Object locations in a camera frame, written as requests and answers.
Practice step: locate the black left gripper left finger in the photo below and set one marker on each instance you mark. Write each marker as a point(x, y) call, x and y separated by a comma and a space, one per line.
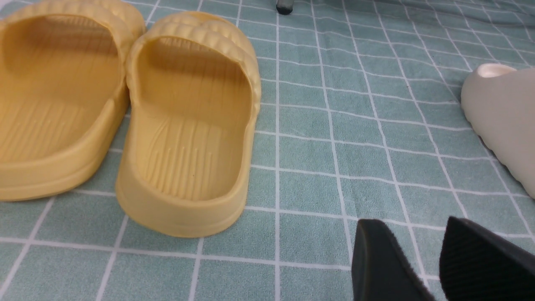
point(380, 269)

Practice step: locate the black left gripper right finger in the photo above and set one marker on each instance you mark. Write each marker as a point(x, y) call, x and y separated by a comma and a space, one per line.
point(479, 265)

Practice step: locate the silver metal shoe rack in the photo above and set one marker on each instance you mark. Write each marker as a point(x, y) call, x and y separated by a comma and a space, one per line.
point(284, 7)

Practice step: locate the green checked tablecloth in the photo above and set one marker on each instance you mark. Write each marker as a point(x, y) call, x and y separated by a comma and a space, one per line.
point(360, 118)

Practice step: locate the left cream foam slipper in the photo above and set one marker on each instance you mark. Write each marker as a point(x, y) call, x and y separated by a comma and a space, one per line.
point(499, 103)

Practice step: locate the right yellow rubber slipper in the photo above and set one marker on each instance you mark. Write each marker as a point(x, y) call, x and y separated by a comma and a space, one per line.
point(195, 94)

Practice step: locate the yellow rubber slipper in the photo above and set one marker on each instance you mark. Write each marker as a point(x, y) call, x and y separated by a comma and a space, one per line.
point(63, 92)
point(195, 94)

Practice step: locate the left yellow rubber slipper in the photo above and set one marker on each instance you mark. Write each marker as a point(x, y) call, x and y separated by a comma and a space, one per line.
point(63, 92)

